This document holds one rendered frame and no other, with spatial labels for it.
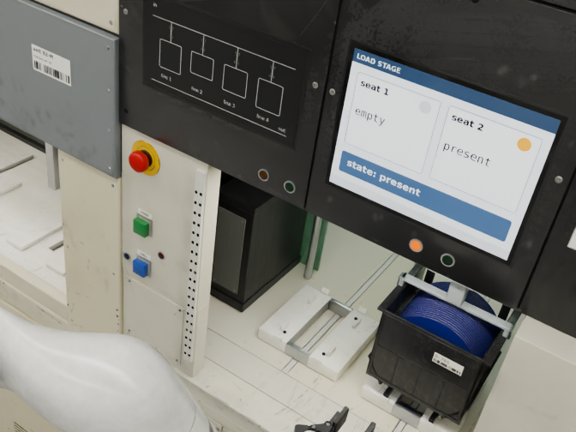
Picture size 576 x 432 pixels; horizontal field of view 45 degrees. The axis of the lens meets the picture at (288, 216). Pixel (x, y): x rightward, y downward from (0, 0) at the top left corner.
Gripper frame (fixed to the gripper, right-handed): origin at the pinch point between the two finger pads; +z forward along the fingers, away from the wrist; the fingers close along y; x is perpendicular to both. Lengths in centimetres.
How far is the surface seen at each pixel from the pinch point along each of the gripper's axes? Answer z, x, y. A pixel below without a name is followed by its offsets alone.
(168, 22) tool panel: 15, 43, -50
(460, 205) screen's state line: 14.9, 33.3, 1.7
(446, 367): 34.7, -12.6, 4.4
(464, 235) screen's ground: 14.9, 29.1, 3.4
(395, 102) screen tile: 15.0, 43.9, -10.8
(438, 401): 34.7, -21.8, 5.3
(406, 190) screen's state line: 15.0, 32.0, -6.1
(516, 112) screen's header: 15, 48, 5
